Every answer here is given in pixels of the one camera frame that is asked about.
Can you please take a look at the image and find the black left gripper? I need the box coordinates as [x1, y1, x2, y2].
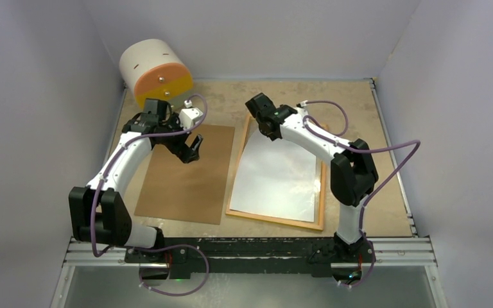
[157, 112, 202, 162]

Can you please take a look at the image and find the yellow wooden picture frame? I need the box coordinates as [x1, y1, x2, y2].
[225, 114, 328, 232]

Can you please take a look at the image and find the brown frame backing board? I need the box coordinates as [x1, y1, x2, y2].
[134, 124, 235, 225]

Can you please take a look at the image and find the building and sky photo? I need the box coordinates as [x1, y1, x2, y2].
[229, 127, 320, 223]

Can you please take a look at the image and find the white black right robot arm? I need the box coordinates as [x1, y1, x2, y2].
[245, 93, 379, 261]

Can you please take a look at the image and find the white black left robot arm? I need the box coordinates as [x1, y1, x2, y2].
[68, 98, 208, 262]

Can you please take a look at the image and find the white orange yellow drawer cabinet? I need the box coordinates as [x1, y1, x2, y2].
[119, 38, 194, 109]

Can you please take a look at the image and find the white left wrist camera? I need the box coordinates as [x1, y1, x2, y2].
[178, 107, 205, 130]

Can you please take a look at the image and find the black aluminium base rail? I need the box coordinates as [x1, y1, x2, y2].
[64, 237, 437, 281]

